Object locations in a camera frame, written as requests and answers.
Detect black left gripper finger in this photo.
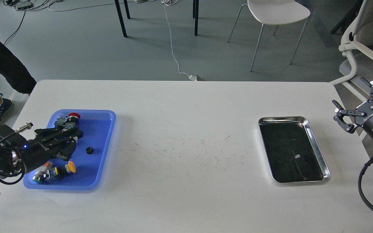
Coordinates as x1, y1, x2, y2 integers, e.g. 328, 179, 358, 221
54, 139, 78, 161
34, 126, 84, 144

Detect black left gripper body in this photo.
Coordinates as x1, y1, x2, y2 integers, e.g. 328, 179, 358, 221
22, 139, 63, 173

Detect stainless steel tray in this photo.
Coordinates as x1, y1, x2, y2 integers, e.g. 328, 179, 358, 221
258, 116, 331, 185

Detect red mushroom push button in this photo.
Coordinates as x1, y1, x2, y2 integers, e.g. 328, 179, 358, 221
64, 112, 81, 129

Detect yellow push button switch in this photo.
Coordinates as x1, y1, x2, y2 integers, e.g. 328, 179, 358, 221
44, 161, 76, 184

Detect black table legs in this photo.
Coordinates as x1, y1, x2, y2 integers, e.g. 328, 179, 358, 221
114, 0, 199, 38

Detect white plastic chair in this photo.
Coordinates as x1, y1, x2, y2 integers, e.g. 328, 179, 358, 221
229, 0, 311, 72

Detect orange white switch block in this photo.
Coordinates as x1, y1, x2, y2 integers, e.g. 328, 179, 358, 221
32, 161, 53, 183

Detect white grey office chair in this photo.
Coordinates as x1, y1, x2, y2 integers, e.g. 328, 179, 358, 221
331, 0, 373, 102

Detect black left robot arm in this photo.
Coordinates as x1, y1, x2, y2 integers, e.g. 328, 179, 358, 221
0, 123, 83, 183

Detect blue black contact block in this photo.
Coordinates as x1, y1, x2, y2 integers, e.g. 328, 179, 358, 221
54, 115, 68, 128

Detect blue plastic tray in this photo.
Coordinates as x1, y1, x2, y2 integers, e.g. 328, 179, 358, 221
23, 109, 116, 191

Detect white cable on floor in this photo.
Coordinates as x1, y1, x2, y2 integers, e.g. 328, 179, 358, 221
161, 0, 197, 81

